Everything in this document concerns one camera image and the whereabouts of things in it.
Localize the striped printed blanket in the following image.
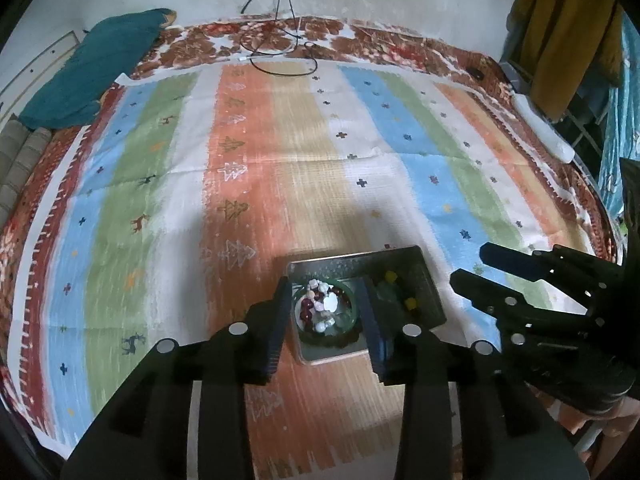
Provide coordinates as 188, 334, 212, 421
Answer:
12, 57, 608, 478

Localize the metal tray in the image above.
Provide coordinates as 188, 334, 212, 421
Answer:
286, 245, 447, 366

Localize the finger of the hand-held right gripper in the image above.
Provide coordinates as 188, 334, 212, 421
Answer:
479, 242, 624, 291
449, 268, 589, 334

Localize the striped patterned rug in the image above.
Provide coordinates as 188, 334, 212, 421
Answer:
0, 16, 626, 411

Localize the white long object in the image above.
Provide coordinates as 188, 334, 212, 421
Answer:
512, 94, 575, 164

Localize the person's leg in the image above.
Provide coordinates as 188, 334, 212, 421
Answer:
550, 392, 640, 466

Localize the pink white bead bracelet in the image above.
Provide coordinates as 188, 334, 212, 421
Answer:
306, 279, 342, 333

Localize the green jade bangle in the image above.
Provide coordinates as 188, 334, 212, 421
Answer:
291, 280, 362, 346

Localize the teal patterned cloth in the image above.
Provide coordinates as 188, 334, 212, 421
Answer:
597, 7, 640, 223

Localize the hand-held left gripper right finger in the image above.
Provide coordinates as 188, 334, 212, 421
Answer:
360, 279, 589, 480

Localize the dark red bead bracelet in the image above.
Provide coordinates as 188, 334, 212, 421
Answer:
298, 282, 353, 333

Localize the grey metal rack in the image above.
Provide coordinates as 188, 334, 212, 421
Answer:
500, 57, 603, 148

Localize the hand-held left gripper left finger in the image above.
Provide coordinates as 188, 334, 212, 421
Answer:
60, 279, 294, 480

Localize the striped cushion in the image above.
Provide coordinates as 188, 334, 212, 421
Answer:
0, 115, 53, 226

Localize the yellow brown bead bracelet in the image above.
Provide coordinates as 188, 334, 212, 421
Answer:
379, 270, 421, 313

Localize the yellow hanging garment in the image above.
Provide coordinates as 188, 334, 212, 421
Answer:
507, 0, 624, 122

